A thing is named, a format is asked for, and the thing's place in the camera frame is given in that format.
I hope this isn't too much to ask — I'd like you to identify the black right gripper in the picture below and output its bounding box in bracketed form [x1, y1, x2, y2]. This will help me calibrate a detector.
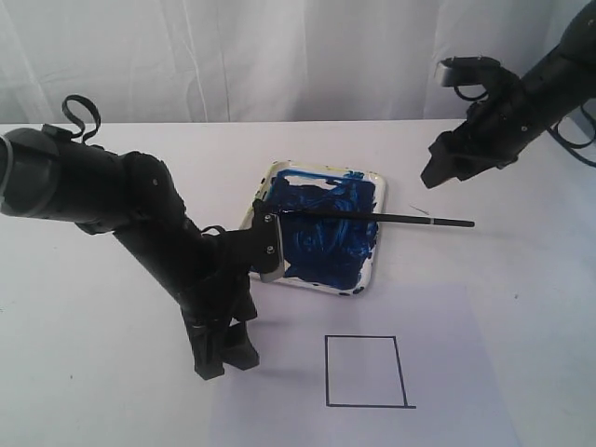
[420, 69, 545, 189]

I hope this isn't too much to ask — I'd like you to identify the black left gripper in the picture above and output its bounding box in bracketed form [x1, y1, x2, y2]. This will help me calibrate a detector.
[179, 227, 259, 380]

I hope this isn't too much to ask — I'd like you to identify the black paintbrush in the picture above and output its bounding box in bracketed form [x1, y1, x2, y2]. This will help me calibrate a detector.
[252, 199, 476, 228]

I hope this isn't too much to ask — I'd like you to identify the white paper with square outline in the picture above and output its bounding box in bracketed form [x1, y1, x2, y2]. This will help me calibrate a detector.
[210, 282, 519, 446]

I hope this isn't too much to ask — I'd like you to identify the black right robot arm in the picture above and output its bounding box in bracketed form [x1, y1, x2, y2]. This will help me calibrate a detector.
[421, 2, 595, 189]

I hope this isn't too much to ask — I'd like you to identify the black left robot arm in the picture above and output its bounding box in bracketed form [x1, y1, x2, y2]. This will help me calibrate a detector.
[1, 126, 260, 380]

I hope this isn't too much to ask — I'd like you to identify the white paint tray blue paint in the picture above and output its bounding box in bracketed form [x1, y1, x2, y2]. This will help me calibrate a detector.
[254, 160, 386, 296]

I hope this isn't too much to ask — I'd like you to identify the white backdrop curtain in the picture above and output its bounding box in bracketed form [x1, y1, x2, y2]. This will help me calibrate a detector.
[1, 1, 582, 124]

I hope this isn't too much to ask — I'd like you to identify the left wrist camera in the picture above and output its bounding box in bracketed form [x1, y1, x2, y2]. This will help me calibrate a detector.
[231, 207, 285, 283]

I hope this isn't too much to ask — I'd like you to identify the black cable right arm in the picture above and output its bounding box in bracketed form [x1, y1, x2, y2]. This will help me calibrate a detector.
[547, 100, 596, 169]

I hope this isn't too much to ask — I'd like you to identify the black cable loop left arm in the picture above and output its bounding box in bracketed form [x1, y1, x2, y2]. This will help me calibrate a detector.
[62, 94, 102, 143]

